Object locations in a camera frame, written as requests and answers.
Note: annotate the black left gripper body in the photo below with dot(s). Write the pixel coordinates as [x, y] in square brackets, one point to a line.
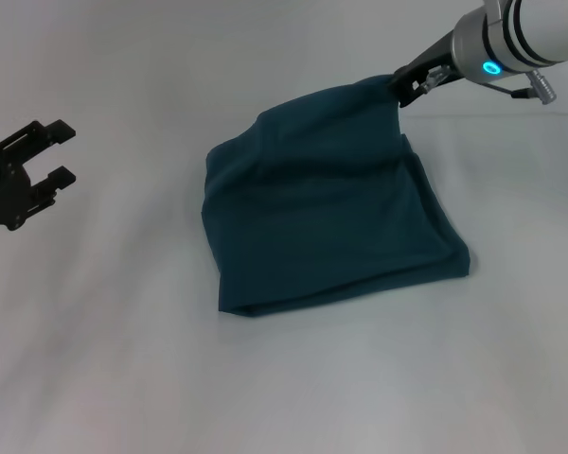
[5, 194]

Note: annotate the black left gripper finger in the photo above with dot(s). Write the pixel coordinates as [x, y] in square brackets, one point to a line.
[54, 184]
[42, 137]

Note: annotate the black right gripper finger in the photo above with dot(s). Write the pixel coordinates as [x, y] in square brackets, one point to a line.
[394, 81]

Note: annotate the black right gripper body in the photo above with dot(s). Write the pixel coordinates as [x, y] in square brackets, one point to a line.
[428, 64]

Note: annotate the teal blue shirt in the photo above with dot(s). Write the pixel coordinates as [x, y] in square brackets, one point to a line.
[331, 208]

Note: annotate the small silver metal knob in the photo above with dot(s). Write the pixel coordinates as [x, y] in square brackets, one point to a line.
[435, 78]

